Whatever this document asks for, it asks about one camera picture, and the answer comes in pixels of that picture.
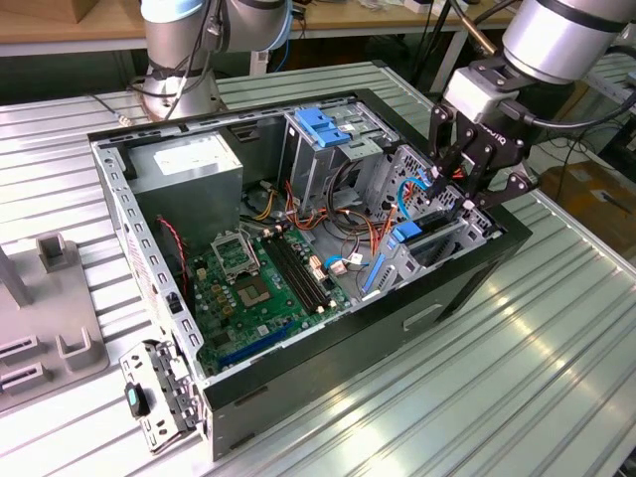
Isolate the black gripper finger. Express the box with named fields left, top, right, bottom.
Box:
left=425, top=102, right=466, bottom=203
left=460, top=168, right=541, bottom=213

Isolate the blue data wire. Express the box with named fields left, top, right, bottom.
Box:
left=396, top=167, right=441, bottom=223

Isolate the hard disk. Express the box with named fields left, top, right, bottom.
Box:
left=362, top=211, right=471, bottom=297

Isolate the grey metal disk bay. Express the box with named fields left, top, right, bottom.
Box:
left=362, top=198, right=501, bottom=302

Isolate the brown cardboard box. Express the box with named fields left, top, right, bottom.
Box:
left=539, top=158, right=636, bottom=254

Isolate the blue plastic drive latch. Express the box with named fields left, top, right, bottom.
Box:
left=293, top=106, right=352, bottom=149

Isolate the grey metal drive cage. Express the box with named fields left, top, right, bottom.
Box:
left=277, top=96, right=398, bottom=210

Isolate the black RAM slot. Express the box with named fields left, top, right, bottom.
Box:
left=267, top=236, right=324, bottom=313
left=261, top=237, right=319, bottom=316
left=279, top=232, right=334, bottom=307
left=273, top=234, right=329, bottom=310

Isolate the CPU socket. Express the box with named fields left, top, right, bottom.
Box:
left=211, top=231, right=262, bottom=284

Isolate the black PC case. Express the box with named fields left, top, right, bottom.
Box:
left=86, top=87, right=534, bottom=463

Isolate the green motherboard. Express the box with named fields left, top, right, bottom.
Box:
left=188, top=226, right=357, bottom=379

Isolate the grey power supply unit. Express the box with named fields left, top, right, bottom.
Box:
left=126, top=129, right=245, bottom=249

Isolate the blue expansion slot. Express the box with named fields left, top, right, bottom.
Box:
left=218, top=320, right=297, bottom=372

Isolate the black case fan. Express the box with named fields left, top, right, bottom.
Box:
left=153, top=216, right=193, bottom=309

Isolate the black knob teal button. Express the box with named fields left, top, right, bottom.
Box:
left=122, top=382, right=153, bottom=418

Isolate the wooden desk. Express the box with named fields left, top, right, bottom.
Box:
left=0, top=0, right=592, bottom=59

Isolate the grey parts rack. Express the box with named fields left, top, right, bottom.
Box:
left=0, top=232, right=110, bottom=413

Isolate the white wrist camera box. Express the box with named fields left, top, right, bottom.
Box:
left=441, top=59, right=528, bottom=124

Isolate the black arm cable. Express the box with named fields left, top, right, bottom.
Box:
left=496, top=96, right=636, bottom=133

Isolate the orange black wire bundle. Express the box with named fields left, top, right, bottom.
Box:
left=285, top=181, right=398, bottom=259

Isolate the short blue wire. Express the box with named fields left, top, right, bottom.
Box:
left=317, top=252, right=372, bottom=277

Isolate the yellow black wire bundle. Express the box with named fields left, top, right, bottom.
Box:
left=241, top=181, right=279, bottom=223

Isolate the red black twisted wire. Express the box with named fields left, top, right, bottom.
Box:
left=156, top=215, right=190, bottom=297

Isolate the cable with metal connector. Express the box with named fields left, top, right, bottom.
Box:
left=88, top=92, right=133, bottom=128

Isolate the grey metal rear bracket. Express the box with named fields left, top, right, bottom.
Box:
left=118, top=337, right=210, bottom=456

